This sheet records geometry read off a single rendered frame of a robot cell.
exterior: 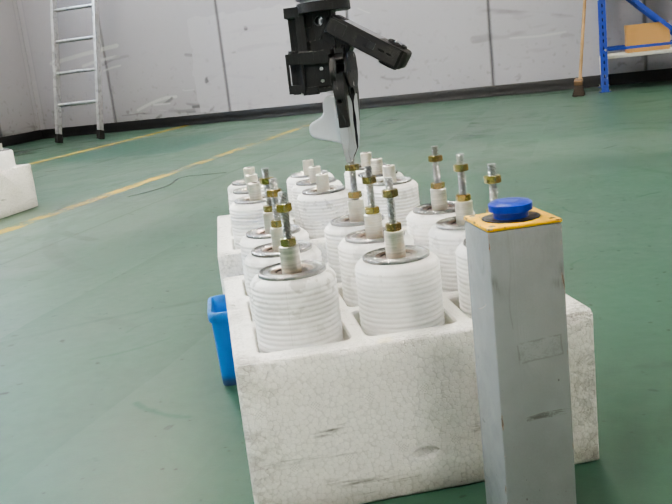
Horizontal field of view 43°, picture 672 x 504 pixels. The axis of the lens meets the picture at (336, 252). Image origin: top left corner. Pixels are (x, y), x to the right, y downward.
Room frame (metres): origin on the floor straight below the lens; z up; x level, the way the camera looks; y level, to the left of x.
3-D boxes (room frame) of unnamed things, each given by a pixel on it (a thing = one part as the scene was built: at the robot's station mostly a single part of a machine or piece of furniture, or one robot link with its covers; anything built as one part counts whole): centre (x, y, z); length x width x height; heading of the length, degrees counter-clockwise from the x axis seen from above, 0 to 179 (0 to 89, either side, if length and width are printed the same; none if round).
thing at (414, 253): (0.93, -0.07, 0.25); 0.08 x 0.08 x 0.01
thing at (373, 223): (1.05, -0.05, 0.26); 0.02 x 0.02 x 0.03
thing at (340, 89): (1.14, -0.03, 0.43); 0.05 x 0.02 x 0.09; 166
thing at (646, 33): (6.52, -2.49, 0.36); 0.31 x 0.25 x 0.20; 72
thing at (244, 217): (1.45, 0.13, 0.16); 0.10 x 0.10 x 0.18
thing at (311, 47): (1.17, -0.01, 0.49); 0.09 x 0.08 x 0.12; 76
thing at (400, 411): (1.05, -0.05, 0.09); 0.39 x 0.39 x 0.18; 8
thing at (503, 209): (0.77, -0.16, 0.32); 0.04 x 0.04 x 0.02
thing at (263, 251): (1.03, 0.07, 0.25); 0.08 x 0.08 x 0.01
